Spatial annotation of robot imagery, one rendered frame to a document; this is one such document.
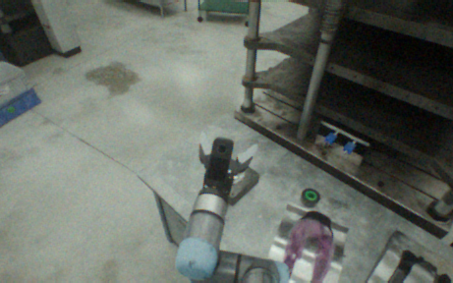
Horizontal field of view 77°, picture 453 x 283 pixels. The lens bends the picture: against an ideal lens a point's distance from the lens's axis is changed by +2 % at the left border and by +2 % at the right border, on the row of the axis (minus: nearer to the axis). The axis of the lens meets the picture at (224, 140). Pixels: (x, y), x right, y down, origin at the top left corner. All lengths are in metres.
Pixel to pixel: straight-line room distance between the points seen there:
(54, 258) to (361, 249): 1.96
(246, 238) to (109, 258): 1.23
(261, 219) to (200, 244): 0.83
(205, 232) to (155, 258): 1.64
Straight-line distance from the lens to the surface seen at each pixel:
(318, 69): 1.49
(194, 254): 0.55
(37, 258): 2.51
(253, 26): 1.62
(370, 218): 1.52
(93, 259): 2.33
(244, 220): 1.36
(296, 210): 1.31
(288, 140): 1.75
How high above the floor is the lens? 1.97
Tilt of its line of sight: 44 degrees down
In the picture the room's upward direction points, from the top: straight up
